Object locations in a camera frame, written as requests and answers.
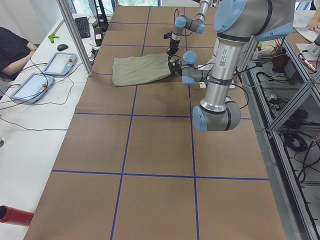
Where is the teach pendant tablet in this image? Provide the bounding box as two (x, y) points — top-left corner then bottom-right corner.
(10, 73), (55, 104)
(42, 52), (77, 77)

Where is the aluminium frame post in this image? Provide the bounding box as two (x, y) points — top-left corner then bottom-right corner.
(56, 0), (94, 77)

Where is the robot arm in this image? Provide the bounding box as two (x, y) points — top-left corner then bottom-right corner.
(168, 0), (295, 132)
(163, 0), (213, 56)

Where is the black keyboard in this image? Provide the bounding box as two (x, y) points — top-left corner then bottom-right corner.
(74, 16), (91, 39)

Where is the green clamp tool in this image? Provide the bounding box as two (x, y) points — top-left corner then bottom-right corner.
(48, 33), (60, 44)

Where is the far teach pendant tablet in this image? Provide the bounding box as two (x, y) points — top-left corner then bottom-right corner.
(42, 52), (77, 77)

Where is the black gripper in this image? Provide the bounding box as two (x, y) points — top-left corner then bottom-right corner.
(168, 59), (182, 76)
(163, 32), (181, 56)

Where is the seated person in black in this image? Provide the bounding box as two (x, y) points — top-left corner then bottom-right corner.
(0, 27), (37, 81)

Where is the red cylinder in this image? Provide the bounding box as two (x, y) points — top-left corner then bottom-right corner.
(0, 205), (34, 227)

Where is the near teach pendant tablet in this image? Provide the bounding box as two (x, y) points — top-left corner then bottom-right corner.
(10, 73), (55, 104)

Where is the olive green long-sleeve shirt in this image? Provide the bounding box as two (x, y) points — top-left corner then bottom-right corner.
(112, 53), (171, 87)

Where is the black computer mouse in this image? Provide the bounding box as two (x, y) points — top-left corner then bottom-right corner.
(56, 44), (69, 52)

